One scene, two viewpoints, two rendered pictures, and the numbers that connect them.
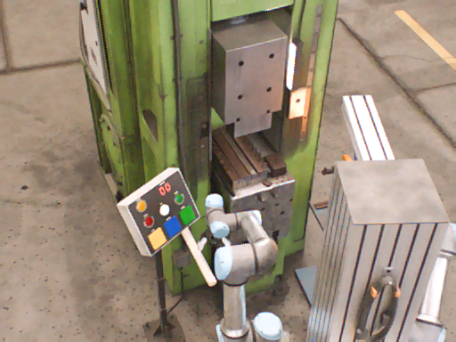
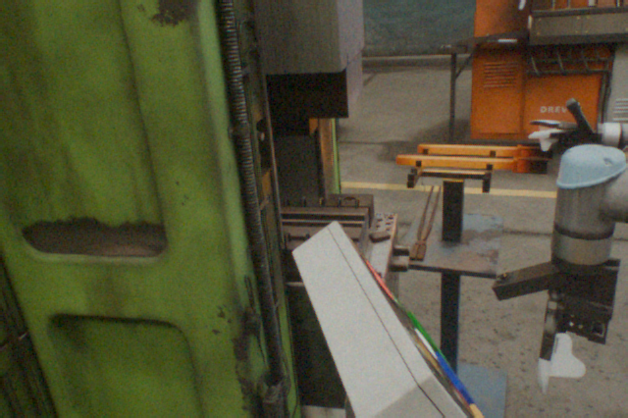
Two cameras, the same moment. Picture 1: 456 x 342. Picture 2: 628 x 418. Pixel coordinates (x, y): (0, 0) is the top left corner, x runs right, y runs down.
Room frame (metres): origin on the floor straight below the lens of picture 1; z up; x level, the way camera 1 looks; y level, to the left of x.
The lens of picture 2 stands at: (1.85, 0.77, 1.53)
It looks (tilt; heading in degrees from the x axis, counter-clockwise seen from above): 24 degrees down; 309
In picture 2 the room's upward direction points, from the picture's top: 5 degrees counter-clockwise
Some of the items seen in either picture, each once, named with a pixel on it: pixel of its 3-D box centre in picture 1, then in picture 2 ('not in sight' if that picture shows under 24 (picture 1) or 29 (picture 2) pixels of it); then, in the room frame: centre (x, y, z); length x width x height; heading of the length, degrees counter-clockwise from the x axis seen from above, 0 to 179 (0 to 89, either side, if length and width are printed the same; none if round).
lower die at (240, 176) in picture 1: (233, 155); (276, 236); (2.64, -0.07, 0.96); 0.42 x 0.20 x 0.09; 24
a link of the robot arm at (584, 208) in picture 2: (214, 207); (591, 190); (1.97, 0.03, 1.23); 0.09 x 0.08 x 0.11; 11
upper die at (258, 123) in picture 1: (234, 101); (257, 85); (2.64, -0.07, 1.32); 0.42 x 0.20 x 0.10; 24
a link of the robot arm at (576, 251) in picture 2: not in sight; (581, 241); (1.97, 0.03, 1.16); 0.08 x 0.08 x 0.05
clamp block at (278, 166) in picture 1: (274, 165); (349, 210); (2.58, -0.29, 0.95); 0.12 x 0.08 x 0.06; 24
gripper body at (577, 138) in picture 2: not in sight; (577, 137); (2.18, -0.94, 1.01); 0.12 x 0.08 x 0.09; 17
